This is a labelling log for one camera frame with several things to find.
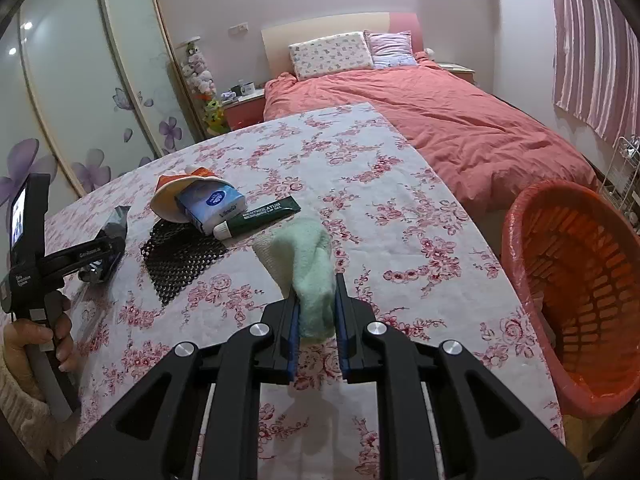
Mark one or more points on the floral print pillow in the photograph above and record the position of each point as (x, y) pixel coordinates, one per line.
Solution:
(332, 54)

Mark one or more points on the cream and pink headboard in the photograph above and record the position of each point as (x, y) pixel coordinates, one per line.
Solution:
(320, 25)

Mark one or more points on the person's left hand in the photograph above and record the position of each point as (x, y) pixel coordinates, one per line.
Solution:
(20, 337)

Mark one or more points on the hanging stuffed toys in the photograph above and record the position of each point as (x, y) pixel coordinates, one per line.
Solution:
(197, 70)

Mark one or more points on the person's left forearm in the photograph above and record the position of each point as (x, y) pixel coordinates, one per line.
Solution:
(20, 400)

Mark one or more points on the blue tissue pack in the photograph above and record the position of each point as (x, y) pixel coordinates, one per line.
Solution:
(210, 207)

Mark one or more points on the light green towel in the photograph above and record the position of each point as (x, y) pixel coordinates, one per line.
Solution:
(305, 270)

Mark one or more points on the pink nightstand with mug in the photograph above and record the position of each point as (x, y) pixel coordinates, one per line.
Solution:
(245, 110)

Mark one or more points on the purple striped pillow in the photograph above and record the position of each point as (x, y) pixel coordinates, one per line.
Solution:
(392, 49)

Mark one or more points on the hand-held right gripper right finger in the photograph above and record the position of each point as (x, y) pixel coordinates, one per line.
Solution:
(341, 345)

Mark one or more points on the wall switch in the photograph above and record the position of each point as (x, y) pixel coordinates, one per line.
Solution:
(239, 28)

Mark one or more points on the yellow plush toy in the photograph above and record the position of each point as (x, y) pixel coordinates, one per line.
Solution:
(213, 115)

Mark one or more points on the black mesh mat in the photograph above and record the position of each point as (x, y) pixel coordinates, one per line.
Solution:
(180, 260)

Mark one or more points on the pink striped curtain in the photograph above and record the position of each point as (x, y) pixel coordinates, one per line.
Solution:
(595, 50)

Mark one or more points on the dark green ointment tube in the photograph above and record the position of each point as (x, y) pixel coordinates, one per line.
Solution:
(265, 215)

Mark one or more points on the floral sliding door wardrobe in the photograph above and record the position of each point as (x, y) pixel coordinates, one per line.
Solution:
(75, 85)

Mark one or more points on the red and white paper cup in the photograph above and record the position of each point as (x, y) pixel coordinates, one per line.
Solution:
(172, 200)

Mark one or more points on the floral tablecloth table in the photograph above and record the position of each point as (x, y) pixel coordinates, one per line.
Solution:
(375, 220)

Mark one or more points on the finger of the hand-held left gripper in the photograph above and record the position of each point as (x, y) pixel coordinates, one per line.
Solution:
(117, 260)

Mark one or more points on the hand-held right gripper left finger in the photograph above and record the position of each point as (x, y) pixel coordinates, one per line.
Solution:
(294, 342)

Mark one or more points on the orange plastic laundry basket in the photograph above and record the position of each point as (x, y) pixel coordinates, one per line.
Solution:
(585, 285)

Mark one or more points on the bed with red duvet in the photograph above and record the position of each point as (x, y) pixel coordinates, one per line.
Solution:
(450, 125)

